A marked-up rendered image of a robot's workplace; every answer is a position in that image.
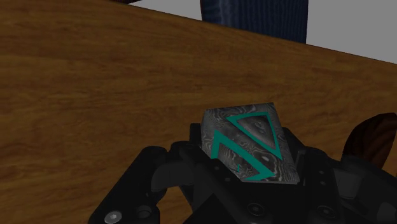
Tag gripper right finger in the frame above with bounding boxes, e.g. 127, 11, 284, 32
281, 127, 397, 224

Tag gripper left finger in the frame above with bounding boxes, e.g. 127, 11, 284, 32
88, 123, 215, 224

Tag grey patterned box teal lines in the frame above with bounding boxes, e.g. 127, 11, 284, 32
200, 102, 301, 185

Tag dark brown wooden object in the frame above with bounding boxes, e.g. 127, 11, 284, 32
342, 113, 397, 170

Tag dark blue ribbed furniture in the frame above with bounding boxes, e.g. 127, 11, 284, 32
199, 0, 310, 44

